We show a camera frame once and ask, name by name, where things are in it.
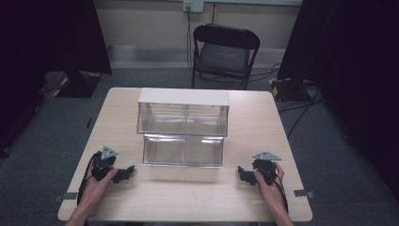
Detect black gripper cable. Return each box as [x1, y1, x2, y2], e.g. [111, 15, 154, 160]
[76, 153, 99, 205]
[272, 175, 290, 213]

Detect person's left hand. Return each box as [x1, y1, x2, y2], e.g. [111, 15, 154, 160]
[79, 163, 119, 207]

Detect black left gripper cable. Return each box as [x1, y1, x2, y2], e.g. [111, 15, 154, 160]
[76, 153, 99, 205]

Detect grey tape strip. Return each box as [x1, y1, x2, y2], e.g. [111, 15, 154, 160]
[293, 188, 315, 200]
[52, 191, 79, 203]

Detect white wall outlet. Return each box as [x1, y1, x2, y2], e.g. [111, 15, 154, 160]
[183, 0, 205, 14]

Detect clear cabinet with white top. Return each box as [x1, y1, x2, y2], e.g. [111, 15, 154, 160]
[136, 87, 231, 137]

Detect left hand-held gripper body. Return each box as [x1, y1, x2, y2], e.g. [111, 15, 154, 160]
[90, 145, 120, 182]

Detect black curtain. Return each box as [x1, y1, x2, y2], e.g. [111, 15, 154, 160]
[0, 0, 113, 158]
[277, 0, 399, 202]

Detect clear plastic drawer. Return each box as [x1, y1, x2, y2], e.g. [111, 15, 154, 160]
[142, 134, 225, 169]

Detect black folding chair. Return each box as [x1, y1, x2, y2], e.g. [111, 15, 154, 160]
[190, 23, 262, 91]

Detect black stand base striped tape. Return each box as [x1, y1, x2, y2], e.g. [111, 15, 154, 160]
[52, 71, 103, 99]
[268, 77, 312, 103]

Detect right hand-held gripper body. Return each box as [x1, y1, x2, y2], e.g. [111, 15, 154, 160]
[251, 151, 282, 186]

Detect black floor cables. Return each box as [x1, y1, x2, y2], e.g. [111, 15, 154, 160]
[278, 84, 325, 139]

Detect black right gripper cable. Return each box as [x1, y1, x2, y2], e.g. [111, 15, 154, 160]
[272, 175, 290, 213]

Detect person's right hand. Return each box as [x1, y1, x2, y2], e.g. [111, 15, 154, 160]
[253, 162, 287, 210]

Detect black cable from outlet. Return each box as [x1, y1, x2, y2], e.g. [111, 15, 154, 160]
[185, 6, 195, 73]

